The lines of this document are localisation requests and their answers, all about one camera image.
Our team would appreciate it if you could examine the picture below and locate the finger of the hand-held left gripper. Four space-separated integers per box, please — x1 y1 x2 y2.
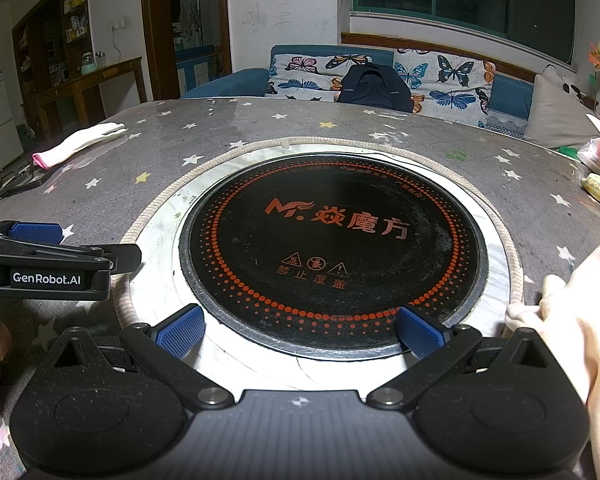
0 217 65 245
77 243 143 275

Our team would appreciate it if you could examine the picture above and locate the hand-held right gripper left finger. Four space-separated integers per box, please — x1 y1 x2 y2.
40 304 235 409

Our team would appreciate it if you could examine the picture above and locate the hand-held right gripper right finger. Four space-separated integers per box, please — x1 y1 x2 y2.
367 306 556 409

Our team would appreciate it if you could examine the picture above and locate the cream cloth garment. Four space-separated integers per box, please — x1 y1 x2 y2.
505 232 600 480

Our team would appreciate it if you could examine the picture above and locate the white glove with pink cuff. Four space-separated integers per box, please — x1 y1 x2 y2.
32 121 128 170

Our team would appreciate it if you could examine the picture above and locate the round black induction cooktop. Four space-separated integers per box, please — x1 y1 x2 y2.
179 152 490 361

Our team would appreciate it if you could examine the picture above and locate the white refrigerator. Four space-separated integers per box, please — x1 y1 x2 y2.
0 66 25 171

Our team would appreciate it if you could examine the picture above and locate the wooden console table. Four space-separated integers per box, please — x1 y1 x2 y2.
35 56 148 128

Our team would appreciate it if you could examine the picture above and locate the blue sofa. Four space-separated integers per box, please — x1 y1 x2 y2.
180 44 536 138

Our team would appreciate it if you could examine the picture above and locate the dark wooden shelf cabinet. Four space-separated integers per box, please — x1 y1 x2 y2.
12 0 93 126

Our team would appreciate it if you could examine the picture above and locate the grey star-print tablecloth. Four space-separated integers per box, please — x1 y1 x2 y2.
0 95 600 480

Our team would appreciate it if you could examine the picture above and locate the black backpack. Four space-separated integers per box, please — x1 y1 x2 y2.
339 64 415 113

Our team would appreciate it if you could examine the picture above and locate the clear plastic bag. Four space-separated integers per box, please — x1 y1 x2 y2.
577 137 600 177

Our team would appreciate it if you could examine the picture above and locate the butterfly-print blanket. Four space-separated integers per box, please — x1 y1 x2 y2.
264 52 497 128

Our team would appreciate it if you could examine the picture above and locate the grey pillow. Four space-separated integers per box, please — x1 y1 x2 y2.
522 64 600 150

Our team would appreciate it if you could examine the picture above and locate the colourful pinwheel toy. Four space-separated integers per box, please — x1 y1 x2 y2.
586 40 600 111

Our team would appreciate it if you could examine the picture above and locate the white marble ring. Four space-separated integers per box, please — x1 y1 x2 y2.
115 137 523 393

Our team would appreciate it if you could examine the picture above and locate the black frame object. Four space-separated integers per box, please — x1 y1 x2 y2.
0 162 51 202

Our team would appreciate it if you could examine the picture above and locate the dark wooden door frame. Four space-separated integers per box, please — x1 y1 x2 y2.
140 0 233 101

